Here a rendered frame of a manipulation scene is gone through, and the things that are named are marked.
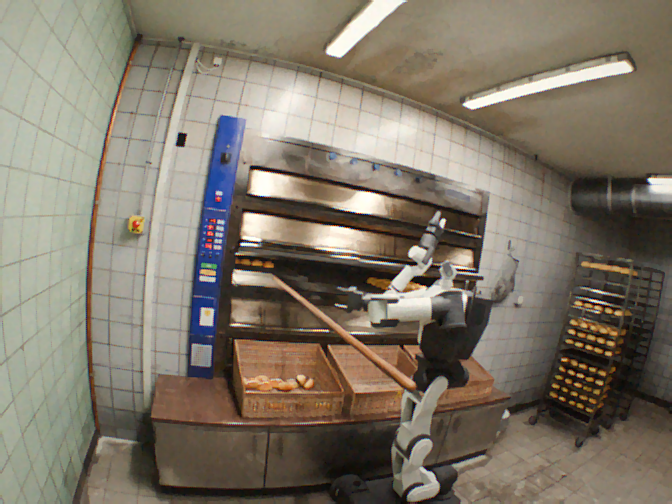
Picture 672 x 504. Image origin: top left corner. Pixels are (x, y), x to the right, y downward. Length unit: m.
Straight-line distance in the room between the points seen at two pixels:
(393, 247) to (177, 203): 1.41
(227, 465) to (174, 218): 1.39
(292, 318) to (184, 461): 1.10
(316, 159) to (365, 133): 0.38
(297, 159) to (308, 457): 1.74
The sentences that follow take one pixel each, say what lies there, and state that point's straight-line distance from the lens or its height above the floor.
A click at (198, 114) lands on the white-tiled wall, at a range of 2.18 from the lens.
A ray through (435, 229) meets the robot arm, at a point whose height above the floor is 1.67.
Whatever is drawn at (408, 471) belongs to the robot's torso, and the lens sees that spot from 1.91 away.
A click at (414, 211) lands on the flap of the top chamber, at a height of 1.80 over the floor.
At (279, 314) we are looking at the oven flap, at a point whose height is 1.02.
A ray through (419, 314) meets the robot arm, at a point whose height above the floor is 1.32.
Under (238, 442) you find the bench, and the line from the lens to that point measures 1.93.
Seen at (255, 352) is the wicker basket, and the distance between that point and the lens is 2.23.
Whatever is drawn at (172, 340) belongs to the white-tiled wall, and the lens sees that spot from 2.24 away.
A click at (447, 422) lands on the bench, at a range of 2.50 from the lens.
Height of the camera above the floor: 1.57
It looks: 3 degrees down
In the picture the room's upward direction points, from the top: 9 degrees clockwise
